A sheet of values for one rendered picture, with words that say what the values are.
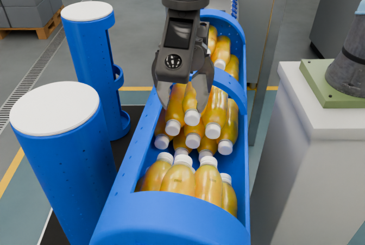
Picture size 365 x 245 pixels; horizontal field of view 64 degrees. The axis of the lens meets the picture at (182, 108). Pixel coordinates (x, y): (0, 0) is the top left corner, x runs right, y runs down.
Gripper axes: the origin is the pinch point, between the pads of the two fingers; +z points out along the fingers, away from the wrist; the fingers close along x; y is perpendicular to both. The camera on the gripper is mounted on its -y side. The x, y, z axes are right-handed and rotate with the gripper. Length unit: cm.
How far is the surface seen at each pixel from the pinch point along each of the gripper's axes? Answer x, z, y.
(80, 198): 39, 59, 14
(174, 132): 4.3, 19.6, 13.5
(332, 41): -113, 97, 247
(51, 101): 48, 26, 28
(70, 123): 37.1, 25.6, 18.6
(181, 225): -3.0, 6.0, -19.4
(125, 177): 8.9, 9.4, -10.1
